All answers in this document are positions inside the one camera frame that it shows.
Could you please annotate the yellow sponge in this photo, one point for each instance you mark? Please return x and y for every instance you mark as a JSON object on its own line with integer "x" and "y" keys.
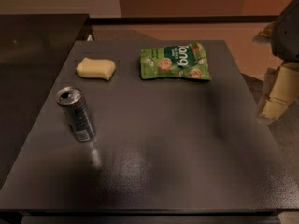
{"x": 96, "y": 68}

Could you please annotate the redbull can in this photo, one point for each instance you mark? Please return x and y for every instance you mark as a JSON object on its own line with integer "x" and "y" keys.
{"x": 71, "y": 100}

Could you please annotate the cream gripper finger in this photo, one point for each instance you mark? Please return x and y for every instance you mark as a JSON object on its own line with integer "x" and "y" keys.
{"x": 280, "y": 90}

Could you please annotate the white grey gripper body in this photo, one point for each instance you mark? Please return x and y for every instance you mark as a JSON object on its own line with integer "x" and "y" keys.
{"x": 287, "y": 34}

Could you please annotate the green snack bag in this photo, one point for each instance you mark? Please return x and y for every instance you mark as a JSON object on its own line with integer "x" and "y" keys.
{"x": 184, "y": 61}

